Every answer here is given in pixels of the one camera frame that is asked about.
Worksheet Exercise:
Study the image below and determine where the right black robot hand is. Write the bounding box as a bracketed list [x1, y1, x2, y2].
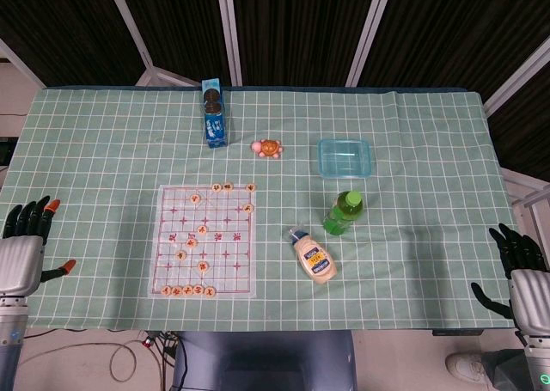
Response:
[470, 222, 550, 333]

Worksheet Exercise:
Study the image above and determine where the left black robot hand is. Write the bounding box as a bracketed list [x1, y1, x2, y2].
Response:
[0, 195, 77, 298]

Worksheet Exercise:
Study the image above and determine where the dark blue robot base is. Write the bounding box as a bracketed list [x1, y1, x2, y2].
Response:
[171, 330, 358, 391]

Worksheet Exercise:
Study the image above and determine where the dark trouser leg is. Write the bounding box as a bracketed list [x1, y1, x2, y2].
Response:
[480, 349, 529, 388]

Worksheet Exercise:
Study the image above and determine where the white metal rack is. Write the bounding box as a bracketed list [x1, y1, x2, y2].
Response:
[500, 167, 550, 254]

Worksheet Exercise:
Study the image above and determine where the white sneaker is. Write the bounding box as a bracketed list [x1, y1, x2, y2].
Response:
[445, 351, 487, 390]

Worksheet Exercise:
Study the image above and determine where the green checked tablecloth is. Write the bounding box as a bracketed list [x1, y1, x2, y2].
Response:
[0, 85, 523, 334]

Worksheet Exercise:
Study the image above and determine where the green tea bottle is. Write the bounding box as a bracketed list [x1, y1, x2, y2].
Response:
[322, 190, 364, 236]

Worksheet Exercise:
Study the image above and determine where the translucent xiangqi board sheet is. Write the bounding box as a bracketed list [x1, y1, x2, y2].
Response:
[148, 184, 258, 300]

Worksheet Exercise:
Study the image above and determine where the mayonnaise squeeze bottle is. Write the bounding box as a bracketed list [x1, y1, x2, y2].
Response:
[288, 226, 339, 286]

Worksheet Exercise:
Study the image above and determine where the clear blue plastic container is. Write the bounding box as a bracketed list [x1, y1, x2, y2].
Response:
[316, 138, 372, 180]

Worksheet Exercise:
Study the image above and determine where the blue cookie box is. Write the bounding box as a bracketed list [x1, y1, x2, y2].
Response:
[201, 77, 229, 150]

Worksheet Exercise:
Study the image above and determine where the pink orange turtle toy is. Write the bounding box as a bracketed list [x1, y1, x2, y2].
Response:
[251, 138, 284, 160]

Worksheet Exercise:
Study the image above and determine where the white floor cable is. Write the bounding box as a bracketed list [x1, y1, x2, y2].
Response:
[23, 338, 167, 384]

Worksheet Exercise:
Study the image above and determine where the black cable bundle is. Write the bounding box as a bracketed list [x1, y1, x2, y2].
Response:
[156, 330, 189, 391]

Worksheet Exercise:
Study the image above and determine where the white partition frame post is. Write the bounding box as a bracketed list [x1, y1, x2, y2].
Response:
[0, 37, 49, 89]
[102, 0, 190, 88]
[216, 0, 244, 87]
[481, 46, 550, 118]
[345, 0, 396, 88]

